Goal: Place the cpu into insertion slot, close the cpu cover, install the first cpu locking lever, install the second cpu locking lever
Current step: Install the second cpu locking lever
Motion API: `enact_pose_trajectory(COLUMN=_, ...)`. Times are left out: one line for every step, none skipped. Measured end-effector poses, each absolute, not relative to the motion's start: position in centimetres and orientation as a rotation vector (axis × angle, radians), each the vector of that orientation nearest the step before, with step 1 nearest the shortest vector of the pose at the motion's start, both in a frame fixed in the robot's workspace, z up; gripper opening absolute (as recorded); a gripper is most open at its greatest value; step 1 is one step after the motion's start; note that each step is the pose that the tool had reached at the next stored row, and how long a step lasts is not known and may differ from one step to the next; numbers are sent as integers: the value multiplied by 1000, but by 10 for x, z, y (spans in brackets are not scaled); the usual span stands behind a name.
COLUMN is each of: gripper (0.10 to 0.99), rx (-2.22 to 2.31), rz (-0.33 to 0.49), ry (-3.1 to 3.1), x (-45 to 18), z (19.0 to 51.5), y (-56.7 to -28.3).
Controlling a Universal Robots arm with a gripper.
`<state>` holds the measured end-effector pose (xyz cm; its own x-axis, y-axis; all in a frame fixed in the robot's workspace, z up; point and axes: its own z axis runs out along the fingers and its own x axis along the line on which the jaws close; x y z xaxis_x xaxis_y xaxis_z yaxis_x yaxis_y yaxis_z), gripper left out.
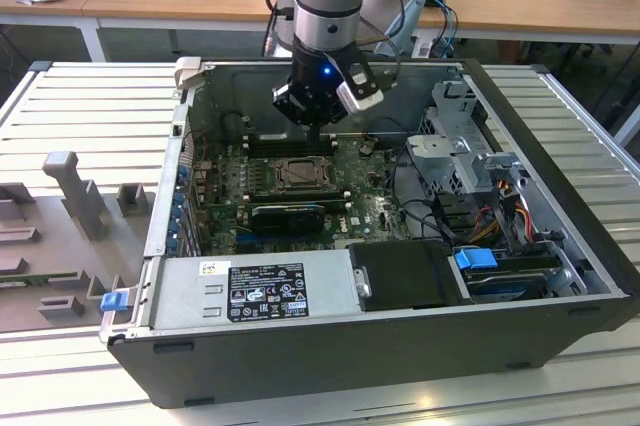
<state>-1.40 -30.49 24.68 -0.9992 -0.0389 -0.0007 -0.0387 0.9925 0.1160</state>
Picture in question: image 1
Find metal drive cage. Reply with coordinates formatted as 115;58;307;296
405;79;531;200

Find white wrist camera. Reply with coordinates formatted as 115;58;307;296
335;63;385;113

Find grey case latch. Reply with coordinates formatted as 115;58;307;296
173;56;204;93

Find CPU socket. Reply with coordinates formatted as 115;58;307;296
269;156;337;193

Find green motherboard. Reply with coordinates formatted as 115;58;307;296
192;138;416;255

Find black PC case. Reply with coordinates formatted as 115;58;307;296
98;56;640;410

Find hard disk in blue carrier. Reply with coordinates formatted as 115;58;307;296
452;246;561;305

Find silver power supply unit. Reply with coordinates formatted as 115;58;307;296
142;250;362;332

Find black graphics card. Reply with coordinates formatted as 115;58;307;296
249;203;324;236

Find pale blue teach pendant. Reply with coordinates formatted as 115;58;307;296
374;0;429;58

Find short wooden desk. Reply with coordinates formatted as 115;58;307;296
0;0;107;65

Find green RAM stick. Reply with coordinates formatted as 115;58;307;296
0;273;81;291

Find coloured wire bundle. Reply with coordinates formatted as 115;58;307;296
469;185;534;247

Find black RAM slot row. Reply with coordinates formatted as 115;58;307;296
247;133;337;158

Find grey parts rack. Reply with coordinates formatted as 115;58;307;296
0;150;156;333

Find black plastic shroud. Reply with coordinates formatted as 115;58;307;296
346;239;474;312

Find metal socket cover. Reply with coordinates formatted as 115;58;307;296
272;158;334;192

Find silver CPU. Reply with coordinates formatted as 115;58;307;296
286;161;324;182

